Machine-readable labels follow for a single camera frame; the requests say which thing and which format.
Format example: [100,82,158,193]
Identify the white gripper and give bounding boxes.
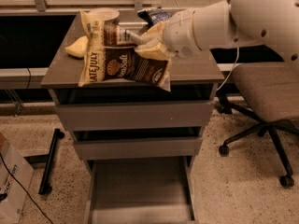
[135,8,201,61]

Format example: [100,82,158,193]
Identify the brown chip bag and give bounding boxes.
[78,11,171,91]

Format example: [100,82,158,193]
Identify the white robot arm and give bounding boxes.
[135,0,299,72]

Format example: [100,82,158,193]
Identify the blue chip bag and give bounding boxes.
[137,7,171,26]

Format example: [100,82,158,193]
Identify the top grey drawer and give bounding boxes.
[56,101,214,131]

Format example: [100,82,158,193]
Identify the grey drawer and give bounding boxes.
[82,155,198,224]
[56,101,214,131]
[74,137,203,160]

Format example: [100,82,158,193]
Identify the grey drawer cabinet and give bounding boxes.
[40,8,225,173]

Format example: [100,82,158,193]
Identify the middle grey drawer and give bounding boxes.
[74,137,203,160]

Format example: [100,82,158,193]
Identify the bottom grey drawer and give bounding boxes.
[82,155,198,224]

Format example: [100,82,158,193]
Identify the white bowl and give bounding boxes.
[89,7,120,24]

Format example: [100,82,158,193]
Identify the yellow sponge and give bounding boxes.
[65,35,88,58]

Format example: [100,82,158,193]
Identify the grey office chair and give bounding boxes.
[217,62,299,188]

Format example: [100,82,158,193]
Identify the black bar on floor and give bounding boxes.
[38,129,64,195]

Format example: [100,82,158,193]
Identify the white cardboard box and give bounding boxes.
[0,133,34,224]

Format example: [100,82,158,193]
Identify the white cable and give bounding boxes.
[216,47,241,92]

